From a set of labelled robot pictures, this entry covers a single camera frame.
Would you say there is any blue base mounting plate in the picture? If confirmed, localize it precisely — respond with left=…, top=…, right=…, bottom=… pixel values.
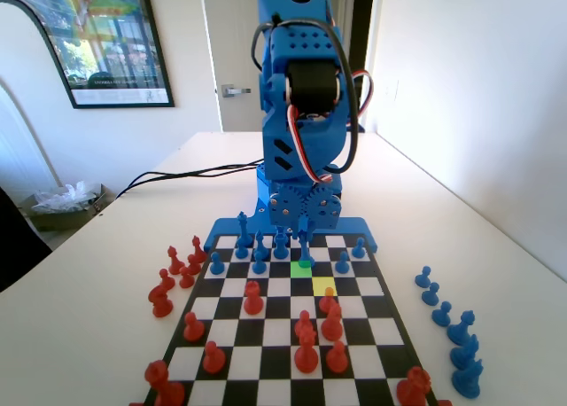
left=204, top=204, right=380, bottom=254

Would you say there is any black framed poster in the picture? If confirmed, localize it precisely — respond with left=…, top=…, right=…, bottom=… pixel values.
left=0, top=0, right=175, bottom=111

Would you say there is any black table cable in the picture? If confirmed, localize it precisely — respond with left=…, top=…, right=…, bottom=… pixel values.
left=114, top=175, right=259, bottom=199
left=132, top=156, right=267, bottom=185

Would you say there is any red chess bishop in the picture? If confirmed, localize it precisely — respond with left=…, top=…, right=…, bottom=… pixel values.
left=190, top=235, right=208, bottom=263
left=320, top=302, right=346, bottom=342
left=167, top=245, right=185, bottom=276

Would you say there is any silver door handle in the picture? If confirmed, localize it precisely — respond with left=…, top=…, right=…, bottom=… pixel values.
left=221, top=83, right=252, bottom=98

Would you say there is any blue chess king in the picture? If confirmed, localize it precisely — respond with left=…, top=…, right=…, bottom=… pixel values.
left=234, top=210, right=252, bottom=260

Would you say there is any black white chessboard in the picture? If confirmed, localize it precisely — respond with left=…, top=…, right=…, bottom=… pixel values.
left=144, top=232, right=439, bottom=406

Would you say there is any blue chess queen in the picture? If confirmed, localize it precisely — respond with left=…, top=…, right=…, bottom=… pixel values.
left=446, top=309, right=478, bottom=347

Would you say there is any blue chess knight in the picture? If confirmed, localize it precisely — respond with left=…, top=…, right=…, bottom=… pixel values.
left=451, top=356, right=485, bottom=400
left=449, top=333, right=481, bottom=371

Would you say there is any white door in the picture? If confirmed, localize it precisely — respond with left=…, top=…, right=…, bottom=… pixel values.
left=201, top=0, right=355, bottom=133

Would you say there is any blue chess rook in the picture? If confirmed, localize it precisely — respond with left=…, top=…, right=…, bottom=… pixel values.
left=271, top=225, right=289, bottom=260

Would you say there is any white arched panel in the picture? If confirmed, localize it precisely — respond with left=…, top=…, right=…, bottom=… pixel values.
left=0, top=80, right=61, bottom=207

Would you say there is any black chair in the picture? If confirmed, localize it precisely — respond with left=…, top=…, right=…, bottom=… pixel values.
left=0, top=183, right=52, bottom=293

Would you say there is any red chess knight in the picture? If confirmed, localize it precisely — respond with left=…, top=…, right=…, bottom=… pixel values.
left=147, top=284, right=175, bottom=319

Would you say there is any blue chess bishop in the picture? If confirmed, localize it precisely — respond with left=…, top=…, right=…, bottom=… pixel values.
left=253, top=230, right=269, bottom=261

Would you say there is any cardboard box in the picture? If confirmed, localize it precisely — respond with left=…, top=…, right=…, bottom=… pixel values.
left=19, top=183, right=108, bottom=232

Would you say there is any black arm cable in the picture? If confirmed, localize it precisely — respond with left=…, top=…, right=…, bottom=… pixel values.
left=250, top=19, right=361, bottom=175

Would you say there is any red chess king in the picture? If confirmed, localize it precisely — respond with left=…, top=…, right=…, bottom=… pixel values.
left=293, top=325, right=321, bottom=375

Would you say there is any clear plastic bag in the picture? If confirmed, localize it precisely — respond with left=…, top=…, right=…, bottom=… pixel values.
left=31, top=180, right=100, bottom=215

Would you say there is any blue crowned chess piece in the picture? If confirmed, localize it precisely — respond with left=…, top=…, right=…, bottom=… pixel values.
left=297, top=230, right=313, bottom=268

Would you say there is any red white servo wire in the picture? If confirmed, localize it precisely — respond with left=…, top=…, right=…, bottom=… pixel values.
left=285, top=104, right=333, bottom=185
left=349, top=70, right=376, bottom=119

